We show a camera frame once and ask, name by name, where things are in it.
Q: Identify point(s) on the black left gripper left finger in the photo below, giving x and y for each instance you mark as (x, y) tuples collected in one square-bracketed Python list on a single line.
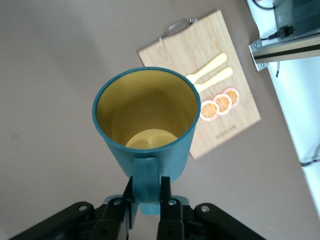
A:
[(110, 220)]

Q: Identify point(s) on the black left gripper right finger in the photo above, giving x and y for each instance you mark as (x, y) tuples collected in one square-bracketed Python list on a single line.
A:
[(175, 220)]

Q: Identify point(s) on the teal cup yellow inside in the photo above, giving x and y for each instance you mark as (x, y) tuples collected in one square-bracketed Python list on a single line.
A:
[(175, 160)]

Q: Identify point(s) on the orange slice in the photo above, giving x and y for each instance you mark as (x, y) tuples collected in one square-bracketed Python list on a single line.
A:
[(208, 111), (223, 103), (233, 96)]

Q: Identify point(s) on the yellow plastic knife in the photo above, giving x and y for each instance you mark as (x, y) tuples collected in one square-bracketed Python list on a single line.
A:
[(220, 75)]

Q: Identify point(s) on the yellow plastic fork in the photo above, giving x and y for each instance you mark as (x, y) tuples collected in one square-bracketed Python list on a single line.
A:
[(212, 62)]

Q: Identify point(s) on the aluminium camera mount profile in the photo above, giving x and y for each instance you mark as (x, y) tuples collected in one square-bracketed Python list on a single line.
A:
[(275, 52)]

